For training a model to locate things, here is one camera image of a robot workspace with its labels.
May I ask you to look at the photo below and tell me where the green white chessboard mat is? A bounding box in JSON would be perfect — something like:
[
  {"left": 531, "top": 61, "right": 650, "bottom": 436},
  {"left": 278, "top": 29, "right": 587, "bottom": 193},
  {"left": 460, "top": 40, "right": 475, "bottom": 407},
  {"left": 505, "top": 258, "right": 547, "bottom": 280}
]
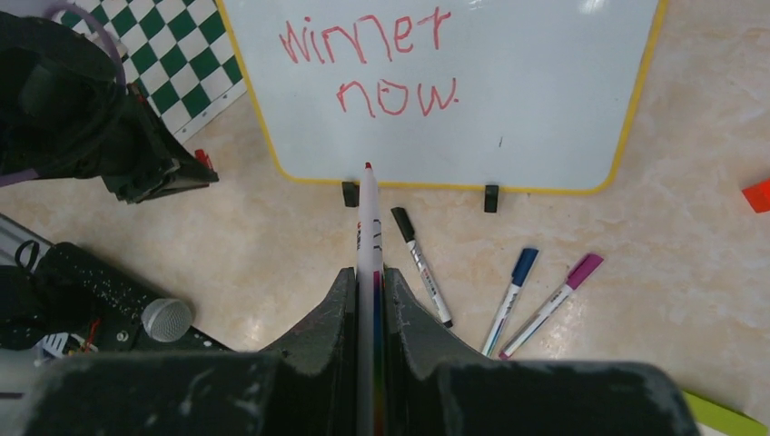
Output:
[{"left": 78, "top": 0, "right": 246, "bottom": 143}]

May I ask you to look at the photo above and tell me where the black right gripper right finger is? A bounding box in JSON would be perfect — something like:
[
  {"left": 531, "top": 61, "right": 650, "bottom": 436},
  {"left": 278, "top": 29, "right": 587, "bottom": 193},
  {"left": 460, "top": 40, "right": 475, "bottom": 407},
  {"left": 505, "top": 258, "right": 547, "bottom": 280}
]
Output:
[{"left": 383, "top": 267, "right": 488, "bottom": 435}]

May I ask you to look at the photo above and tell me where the purple whiteboard marker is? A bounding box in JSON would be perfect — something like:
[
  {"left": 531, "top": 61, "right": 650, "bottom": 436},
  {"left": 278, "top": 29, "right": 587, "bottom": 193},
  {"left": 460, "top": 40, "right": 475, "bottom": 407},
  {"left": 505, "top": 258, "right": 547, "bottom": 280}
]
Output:
[{"left": 499, "top": 253, "right": 605, "bottom": 361}]

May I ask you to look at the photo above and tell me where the yellow framed whiteboard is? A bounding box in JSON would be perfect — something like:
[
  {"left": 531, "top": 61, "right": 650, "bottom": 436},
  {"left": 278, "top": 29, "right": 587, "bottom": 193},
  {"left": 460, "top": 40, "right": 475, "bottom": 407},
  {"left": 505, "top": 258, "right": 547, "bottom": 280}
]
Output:
[{"left": 218, "top": 0, "right": 667, "bottom": 194}]

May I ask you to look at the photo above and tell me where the red whiteboard marker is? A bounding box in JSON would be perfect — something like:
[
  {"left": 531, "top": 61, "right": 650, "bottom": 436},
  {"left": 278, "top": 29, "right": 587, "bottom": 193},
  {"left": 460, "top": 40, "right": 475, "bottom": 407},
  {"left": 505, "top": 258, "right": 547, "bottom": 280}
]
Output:
[{"left": 356, "top": 163, "right": 385, "bottom": 435}]

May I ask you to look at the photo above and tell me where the grey round knob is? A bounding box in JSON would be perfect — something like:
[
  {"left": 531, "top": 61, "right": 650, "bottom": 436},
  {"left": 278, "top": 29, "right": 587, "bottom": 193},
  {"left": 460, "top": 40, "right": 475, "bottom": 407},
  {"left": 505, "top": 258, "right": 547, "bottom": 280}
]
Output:
[{"left": 141, "top": 298, "right": 193, "bottom": 343}]

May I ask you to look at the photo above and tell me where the black whiteboard marker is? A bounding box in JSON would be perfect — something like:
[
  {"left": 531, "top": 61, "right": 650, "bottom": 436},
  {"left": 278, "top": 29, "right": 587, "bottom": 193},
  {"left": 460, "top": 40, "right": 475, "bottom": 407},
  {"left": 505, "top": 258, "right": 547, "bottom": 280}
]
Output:
[{"left": 390, "top": 207, "right": 453, "bottom": 328}]

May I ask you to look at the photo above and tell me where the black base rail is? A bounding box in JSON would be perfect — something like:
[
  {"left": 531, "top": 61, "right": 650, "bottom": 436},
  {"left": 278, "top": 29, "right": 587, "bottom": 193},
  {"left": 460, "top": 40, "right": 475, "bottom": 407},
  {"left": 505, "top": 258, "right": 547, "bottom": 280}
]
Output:
[{"left": 1, "top": 215, "right": 226, "bottom": 358}]

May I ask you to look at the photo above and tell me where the orange red block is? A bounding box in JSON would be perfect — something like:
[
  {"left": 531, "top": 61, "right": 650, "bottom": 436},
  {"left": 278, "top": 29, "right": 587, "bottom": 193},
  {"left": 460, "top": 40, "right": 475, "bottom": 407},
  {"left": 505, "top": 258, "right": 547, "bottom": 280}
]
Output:
[{"left": 741, "top": 178, "right": 770, "bottom": 213}]

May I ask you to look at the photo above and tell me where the green white toy brick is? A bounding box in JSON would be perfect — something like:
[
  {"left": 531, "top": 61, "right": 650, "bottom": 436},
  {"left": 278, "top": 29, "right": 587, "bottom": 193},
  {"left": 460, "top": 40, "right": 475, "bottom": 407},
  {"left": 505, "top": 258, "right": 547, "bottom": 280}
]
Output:
[{"left": 683, "top": 391, "right": 769, "bottom": 436}]

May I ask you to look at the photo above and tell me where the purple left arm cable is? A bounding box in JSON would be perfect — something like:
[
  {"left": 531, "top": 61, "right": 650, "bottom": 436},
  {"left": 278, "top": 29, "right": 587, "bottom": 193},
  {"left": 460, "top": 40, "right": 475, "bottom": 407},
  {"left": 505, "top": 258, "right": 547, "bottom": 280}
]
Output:
[{"left": 0, "top": 0, "right": 129, "bottom": 189}]

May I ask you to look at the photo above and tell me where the blue whiteboard marker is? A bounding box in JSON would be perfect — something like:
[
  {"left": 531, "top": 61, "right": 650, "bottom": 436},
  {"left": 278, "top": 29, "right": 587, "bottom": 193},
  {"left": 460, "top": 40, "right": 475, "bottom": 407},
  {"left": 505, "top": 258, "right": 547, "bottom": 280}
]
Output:
[{"left": 481, "top": 247, "right": 539, "bottom": 357}]

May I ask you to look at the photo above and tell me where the red marker cap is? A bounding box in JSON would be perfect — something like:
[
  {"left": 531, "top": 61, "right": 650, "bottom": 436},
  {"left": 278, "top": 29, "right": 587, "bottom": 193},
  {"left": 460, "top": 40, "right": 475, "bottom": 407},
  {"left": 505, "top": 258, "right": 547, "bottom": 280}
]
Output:
[{"left": 194, "top": 149, "right": 213, "bottom": 171}]

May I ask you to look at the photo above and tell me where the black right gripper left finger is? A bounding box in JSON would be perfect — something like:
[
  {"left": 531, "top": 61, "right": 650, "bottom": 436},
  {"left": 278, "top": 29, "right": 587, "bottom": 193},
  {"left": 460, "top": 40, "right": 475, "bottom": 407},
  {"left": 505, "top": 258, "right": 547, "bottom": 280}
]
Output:
[{"left": 262, "top": 267, "right": 358, "bottom": 435}]

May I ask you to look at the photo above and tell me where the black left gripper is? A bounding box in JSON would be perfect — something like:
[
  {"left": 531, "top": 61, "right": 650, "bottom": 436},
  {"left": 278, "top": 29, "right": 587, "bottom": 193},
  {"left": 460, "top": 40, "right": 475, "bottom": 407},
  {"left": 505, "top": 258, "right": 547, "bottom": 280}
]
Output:
[{"left": 99, "top": 95, "right": 219, "bottom": 203}]

